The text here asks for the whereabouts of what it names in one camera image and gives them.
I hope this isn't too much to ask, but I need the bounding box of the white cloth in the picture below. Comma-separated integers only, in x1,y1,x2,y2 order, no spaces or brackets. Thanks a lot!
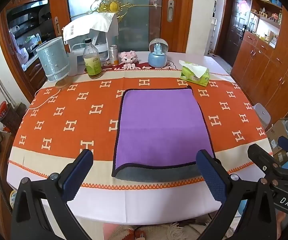
84,12,116,33

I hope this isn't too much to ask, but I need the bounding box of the glass bottle with yellow-green label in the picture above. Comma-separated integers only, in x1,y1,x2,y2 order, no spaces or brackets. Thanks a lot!
83,38,103,79

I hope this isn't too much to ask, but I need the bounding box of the pink toy figure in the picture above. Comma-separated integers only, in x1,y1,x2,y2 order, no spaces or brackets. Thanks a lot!
119,51,138,68

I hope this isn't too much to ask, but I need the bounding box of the silver door handle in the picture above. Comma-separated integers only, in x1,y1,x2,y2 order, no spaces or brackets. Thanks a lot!
167,0,174,23

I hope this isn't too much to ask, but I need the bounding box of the table lamp with silver-blue shade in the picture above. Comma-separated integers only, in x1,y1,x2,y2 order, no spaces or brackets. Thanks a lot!
36,36,74,89

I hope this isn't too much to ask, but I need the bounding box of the white countertop appliance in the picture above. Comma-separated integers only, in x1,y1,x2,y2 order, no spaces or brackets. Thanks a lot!
63,12,120,64

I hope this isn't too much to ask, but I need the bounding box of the gold ornament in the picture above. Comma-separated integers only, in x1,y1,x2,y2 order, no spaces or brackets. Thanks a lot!
85,0,162,22

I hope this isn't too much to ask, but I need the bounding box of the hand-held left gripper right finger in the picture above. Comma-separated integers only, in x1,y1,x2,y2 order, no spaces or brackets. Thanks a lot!
196,149,277,240

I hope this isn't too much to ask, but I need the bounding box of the blue snow globe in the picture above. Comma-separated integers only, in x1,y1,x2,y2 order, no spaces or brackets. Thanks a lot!
148,38,170,68

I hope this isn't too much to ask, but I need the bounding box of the wooden wall cabinet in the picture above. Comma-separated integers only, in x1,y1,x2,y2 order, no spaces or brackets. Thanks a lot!
230,0,288,128

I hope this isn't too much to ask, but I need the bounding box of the white stool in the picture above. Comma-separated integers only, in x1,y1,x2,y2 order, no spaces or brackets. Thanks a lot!
253,103,272,131

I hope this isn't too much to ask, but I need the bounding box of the red-lidded jar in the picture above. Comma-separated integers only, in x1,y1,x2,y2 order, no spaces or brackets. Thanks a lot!
0,101,10,123

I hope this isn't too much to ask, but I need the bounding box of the white lamp cord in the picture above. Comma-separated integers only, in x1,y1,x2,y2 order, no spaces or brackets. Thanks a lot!
28,87,61,110

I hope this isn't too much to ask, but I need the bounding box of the dark entrance door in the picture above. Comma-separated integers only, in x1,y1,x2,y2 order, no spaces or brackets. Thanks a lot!
227,0,252,66

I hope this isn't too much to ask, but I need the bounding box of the orange patterned tablecloth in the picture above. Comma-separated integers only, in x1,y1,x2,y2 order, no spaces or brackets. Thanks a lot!
7,51,274,226

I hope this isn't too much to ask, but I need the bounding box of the small metal can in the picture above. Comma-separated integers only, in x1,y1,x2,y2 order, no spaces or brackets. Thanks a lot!
109,44,119,66

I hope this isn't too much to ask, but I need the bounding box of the green tissue pack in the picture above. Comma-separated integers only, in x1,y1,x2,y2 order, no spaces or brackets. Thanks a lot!
178,60,210,88

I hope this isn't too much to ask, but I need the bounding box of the purple towel with dark trim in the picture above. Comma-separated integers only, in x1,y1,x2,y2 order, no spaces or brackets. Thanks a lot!
111,87,216,182

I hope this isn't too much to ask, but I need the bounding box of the frosted glass sliding door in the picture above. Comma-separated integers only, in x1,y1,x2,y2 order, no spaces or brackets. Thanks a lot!
65,0,163,52

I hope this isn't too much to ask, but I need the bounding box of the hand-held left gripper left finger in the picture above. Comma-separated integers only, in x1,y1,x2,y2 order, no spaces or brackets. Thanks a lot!
10,149,94,240

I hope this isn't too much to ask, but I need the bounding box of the cardboard box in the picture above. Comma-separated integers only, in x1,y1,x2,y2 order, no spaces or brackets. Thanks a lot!
266,117,288,166

